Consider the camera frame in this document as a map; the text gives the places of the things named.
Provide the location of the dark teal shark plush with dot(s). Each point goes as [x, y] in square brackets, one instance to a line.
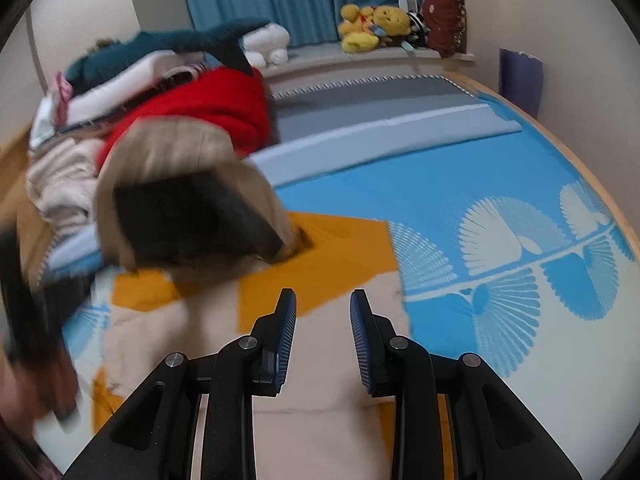
[165, 42]

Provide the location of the grey mattress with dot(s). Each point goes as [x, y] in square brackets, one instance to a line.
[350, 105]

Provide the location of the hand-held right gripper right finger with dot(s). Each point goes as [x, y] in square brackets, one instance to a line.
[361, 345]

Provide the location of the black white striped plush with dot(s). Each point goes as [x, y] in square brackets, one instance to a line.
[419, 27]

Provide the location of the white folded quilt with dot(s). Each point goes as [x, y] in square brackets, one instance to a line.
[135, 75]

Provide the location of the beige and yellow jacket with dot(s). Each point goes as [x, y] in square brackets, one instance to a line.
[330, 255]

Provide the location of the yellow plush bear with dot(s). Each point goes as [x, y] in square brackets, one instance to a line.
[392, 20]

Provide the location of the pale blue long cushion strip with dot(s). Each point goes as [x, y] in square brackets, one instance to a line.
[400, 135]

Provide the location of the cream folded blanket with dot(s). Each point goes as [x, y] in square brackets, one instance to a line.
[60, 185]

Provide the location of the white plush toy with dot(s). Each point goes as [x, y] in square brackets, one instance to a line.
[270, 42]

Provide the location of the purple folder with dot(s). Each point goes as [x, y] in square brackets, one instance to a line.
[522, 80]

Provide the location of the dark red cushion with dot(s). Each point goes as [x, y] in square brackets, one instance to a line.
[445, 20]

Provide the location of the wooden bed frame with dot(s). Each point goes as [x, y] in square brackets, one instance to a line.
[15, 175]

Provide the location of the red folded blanket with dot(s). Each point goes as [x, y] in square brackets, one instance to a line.
[225, 105]

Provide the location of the person's left hand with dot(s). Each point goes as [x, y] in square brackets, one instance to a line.
[12, 395]

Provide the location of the yellow plush toy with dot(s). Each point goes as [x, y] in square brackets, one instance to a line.
[357, 27]

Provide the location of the white pink-trimmed cloth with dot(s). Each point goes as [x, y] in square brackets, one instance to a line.
[55, 105]

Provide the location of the tan fuzzy plush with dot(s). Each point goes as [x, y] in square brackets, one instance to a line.
[102, 45]

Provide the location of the white small box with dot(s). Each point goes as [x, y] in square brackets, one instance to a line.
[409, 1]

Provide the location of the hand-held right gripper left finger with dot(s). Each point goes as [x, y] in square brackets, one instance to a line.
[285, 340]

